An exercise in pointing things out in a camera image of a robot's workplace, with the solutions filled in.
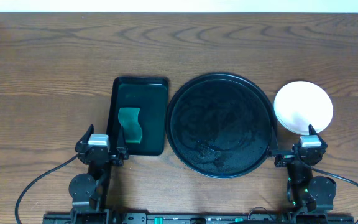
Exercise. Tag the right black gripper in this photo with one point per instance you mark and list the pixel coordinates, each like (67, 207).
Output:
(285, 158)

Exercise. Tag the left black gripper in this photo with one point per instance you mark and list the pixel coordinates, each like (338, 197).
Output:
(99, 154)

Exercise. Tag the green sponge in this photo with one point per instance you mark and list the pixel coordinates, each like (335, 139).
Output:
(129, 120)

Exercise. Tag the white pink plate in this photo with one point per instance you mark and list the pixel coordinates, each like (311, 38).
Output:
(300, 104)

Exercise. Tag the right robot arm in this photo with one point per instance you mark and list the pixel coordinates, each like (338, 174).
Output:
(312, 196)

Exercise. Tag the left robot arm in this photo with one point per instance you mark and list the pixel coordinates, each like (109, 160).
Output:
(89, 191)

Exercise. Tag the black rectangular tray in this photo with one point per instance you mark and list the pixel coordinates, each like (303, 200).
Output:
(150, 95)

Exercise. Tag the black round tray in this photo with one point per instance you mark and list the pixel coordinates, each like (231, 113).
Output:
(219, 125)

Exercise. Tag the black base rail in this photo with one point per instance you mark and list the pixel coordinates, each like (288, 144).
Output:
(143, 218)

